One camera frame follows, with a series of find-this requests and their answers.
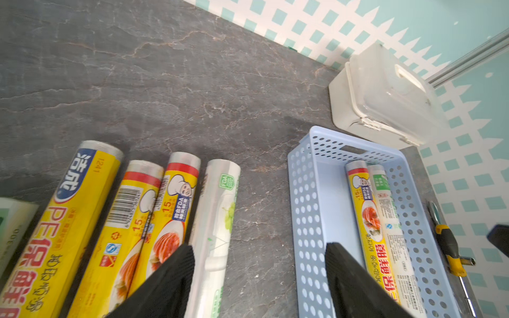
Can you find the yellow red chef wrap roll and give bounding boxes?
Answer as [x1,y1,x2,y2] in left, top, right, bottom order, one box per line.
[128,152,201,296]

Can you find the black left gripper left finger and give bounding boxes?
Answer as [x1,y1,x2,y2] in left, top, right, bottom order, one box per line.
[108,244,195,318]

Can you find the light blue plastic basket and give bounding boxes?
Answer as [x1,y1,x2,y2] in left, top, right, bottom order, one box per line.
[288,126,461,317]

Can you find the clear grape plastic wrap roll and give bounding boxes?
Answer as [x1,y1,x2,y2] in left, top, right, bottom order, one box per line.
[184,159,241,317]

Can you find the white green 300 wrap roll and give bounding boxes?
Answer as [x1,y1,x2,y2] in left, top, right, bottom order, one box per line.
[0,197,38,276]

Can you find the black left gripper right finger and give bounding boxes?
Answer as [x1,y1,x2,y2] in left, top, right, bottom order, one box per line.
[325,242,410,318]

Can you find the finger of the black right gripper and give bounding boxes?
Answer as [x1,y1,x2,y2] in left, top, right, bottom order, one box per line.
[486,224,509,257]

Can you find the yellow red plastic wrap roll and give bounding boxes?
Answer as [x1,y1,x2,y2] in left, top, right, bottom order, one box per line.
[345,160,400,303]

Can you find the white lidded storage box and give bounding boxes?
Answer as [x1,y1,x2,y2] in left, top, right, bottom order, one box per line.
[328,43,449,150]

